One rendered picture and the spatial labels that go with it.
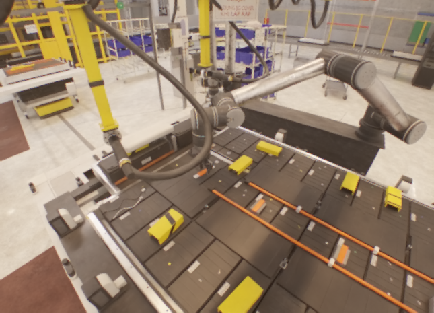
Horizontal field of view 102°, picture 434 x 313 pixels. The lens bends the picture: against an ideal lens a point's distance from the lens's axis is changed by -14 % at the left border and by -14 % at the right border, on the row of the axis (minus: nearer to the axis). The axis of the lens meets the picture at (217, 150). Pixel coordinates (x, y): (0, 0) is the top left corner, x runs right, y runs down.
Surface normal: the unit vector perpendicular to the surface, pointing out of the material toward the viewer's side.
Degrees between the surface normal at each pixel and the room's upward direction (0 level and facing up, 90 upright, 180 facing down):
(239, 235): 0
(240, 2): 90
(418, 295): 0
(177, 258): 0
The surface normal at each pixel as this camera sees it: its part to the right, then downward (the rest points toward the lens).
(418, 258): 0.00, -0.82
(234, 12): 0.21, 0.56
